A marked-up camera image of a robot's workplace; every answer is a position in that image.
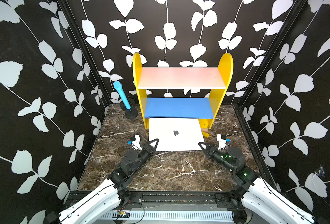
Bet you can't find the silver laptop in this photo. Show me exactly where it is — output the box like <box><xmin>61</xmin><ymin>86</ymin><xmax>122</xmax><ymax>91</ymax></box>
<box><xmin>149</xmin><ymin>118</ymin><xmax>204</xmax><ymax>152</ymax></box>

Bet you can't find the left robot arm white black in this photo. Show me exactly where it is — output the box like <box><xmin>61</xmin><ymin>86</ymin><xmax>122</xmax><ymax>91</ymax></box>
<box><xmin>44</xmin><ymin>139</ymin><xmax>159</xmax><ymax>224</ymax></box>

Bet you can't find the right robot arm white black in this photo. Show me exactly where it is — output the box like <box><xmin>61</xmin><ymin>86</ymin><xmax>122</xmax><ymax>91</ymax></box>
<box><xmin>198</xmin><ymin>142</ymin><xmax>328</xmax><ymax>224</ymax></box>

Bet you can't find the yellow toy block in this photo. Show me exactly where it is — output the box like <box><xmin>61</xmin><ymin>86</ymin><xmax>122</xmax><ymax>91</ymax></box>
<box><xmin>202</xmin><ymin>131</ymin><xmax>210</xmax><ymax>138</ymax></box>

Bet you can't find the yellow shelf with blue board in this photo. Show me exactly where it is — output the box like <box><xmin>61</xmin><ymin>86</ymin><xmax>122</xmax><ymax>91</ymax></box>
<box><xmin>132</xmin><ymin>53</ymin><xmax>234</xmax><ymax>129</ymax></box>

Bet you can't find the blue microphone on black stand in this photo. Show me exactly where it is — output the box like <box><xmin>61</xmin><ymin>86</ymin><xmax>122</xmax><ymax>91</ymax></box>
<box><xmin>114</xmin><ymin>81</ymin><xmax>138</xmax><ymax>119</ymax></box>

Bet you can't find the small circuit board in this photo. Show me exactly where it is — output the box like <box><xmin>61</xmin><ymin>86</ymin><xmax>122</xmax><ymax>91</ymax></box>
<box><xmin>113</xmin><ymin>211</ymin><xmax>130</xmax><ymax>219</ymax></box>

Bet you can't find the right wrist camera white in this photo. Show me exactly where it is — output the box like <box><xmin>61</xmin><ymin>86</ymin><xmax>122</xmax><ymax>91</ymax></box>
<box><xmin>216</xmin><ymin>134</ymin><xmax>231</xmax><ymax>150</ymax></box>

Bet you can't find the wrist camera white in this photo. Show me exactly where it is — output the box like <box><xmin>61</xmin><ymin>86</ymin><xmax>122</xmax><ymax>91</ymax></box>
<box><xmin>216</xmin><ymin>134</ymin><xmax>231</xmax><ymax>150</ymax></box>
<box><xmin>128</xmin><ymin>134</ymin><xmax>141</xmax><ymax>148</ymax></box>

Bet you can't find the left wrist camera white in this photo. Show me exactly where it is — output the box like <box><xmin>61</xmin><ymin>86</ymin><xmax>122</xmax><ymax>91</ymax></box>
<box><xmin>128</xmin><ymin>134</ymin><xmax>141</xmax><ymax>148</ymax></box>

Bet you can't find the black front mounting rail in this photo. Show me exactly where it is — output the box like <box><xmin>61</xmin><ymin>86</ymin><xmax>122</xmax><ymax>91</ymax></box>
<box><xmin>64</xmin><ymin>191</ymin><xmax>294</xmax><ymax>209</ymax></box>

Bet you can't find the white slotted cable duct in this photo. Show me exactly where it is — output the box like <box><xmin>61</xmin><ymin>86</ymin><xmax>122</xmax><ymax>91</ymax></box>
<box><xmin>99</xmin><ymin>211</ymin><xmax>233</xmax><ymax>222</ymax></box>

